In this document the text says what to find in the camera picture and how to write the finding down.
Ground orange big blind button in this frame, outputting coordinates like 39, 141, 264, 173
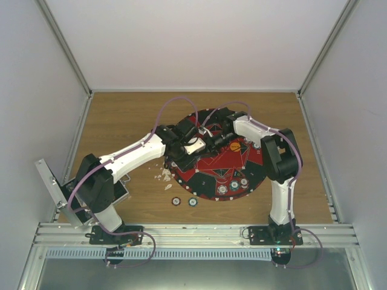
229, 142, 241, 152

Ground red chips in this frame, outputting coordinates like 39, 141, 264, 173
240, 178, 249, 188

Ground red black chip stack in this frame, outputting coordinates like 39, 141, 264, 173
172, 197, 181, 206

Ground teal blue chip stack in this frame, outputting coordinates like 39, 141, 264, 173
188, 198, 198, 207

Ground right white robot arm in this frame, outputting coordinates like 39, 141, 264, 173
202, 108, 302, 245

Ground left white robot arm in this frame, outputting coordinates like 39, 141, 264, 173
68, 119, 208, 244

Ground white plastic wrap scraps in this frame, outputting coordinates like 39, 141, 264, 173
148, 160, 173, 191

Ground round red black poker mat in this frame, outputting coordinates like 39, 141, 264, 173
165, 107, 272, 201

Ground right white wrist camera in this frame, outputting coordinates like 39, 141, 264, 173
198, 127, 213, 137

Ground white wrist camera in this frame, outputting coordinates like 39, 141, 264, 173
184, 137, 206, 155
198, 127, 213, 137

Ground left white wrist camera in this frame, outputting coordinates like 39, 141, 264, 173
184, 137, 206, 155

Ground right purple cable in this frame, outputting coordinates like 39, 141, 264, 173
200, 101, 323, 269

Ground purple cable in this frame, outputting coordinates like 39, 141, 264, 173
67, 96, 200, 236
200, 101, 323, 269

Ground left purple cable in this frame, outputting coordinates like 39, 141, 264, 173
67, 96, 200, 236

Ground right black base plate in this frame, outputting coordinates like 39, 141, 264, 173
246, 225, 304, 246

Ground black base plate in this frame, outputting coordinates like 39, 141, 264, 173
85, 225, 144, 247
246, 225, 304, 246

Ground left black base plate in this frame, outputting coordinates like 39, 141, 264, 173
85, 225, 144, 247

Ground slotted grey cable duct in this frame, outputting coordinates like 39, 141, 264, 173
46, 247, 272, 261

